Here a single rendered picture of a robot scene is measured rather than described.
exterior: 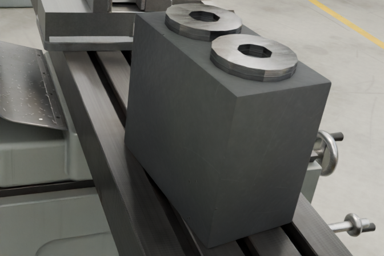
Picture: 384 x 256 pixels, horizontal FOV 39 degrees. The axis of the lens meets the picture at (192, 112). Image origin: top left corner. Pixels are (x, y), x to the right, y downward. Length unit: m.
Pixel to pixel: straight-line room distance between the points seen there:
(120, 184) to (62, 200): 0.35
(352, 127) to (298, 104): 2.46
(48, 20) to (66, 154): 0.23
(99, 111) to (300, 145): 0.34
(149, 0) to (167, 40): 0.42
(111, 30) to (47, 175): 0.28
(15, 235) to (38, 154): 0.17
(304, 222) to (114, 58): 0.48
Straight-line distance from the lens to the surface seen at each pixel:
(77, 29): 1.01
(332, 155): 1.37
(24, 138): 0.96
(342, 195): 2.45
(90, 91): 0.87
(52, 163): 0.97
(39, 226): 1.04
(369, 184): 2.59
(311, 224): 0.67
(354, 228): 1.40
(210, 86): 0.53
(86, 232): 1.07
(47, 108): 0.96
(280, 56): 0.57
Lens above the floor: 1.35
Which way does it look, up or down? 29 degrees down
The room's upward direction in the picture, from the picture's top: 9 degrees clockwise
